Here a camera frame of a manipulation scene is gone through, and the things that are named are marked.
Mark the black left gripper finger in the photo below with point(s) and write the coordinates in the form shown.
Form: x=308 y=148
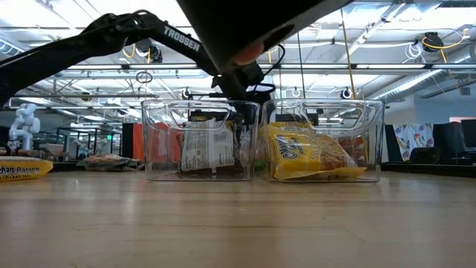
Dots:
x=252 y=116
x=240 y=116

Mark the silver ventilation duct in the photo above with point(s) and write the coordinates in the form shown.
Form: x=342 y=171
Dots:
x=427 y=80

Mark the black aluminium table frame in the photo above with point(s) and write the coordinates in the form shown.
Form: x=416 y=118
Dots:
x=427 y=169

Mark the black panel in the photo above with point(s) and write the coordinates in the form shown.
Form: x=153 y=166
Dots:
x=127 y=143

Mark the yellow Maruchan ramen pack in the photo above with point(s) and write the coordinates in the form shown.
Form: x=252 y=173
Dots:
x=286 y=127
x=22 y=170
x=297 y=156

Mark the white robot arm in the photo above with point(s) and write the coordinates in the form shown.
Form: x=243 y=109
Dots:
x=26 y=126

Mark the person's hand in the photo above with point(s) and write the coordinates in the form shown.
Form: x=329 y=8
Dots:
x=247 y=54

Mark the black handheld device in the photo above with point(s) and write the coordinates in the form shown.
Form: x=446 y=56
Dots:
x=241 y=22

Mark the black background monitor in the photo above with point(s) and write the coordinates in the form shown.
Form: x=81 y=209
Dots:
x=469 y=134

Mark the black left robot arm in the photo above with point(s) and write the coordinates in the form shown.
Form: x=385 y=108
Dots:
x=111 y=30

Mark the long linear light fixture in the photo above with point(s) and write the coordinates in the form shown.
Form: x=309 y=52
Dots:
x=372 y=67

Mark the clear plastic bin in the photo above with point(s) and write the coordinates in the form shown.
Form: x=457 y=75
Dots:
x=156 y=171
x=372 y=111

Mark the floral cloth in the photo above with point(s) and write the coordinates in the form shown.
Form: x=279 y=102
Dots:
x=413 y=139

